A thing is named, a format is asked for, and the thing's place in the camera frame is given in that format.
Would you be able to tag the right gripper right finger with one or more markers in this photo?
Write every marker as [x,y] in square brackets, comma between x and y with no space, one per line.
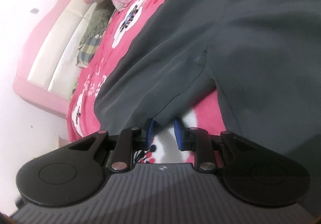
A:
[184,139]

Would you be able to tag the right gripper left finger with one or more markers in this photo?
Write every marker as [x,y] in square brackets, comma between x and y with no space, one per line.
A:
[149,133]

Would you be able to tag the green plaid cloth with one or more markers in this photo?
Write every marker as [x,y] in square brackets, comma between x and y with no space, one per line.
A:
[92,37]

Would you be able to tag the pink white bed headboard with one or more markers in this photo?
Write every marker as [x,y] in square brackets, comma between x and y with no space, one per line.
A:
[47,70]

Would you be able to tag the dark grey trousers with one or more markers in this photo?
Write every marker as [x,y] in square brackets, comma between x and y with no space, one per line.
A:
[262,57]

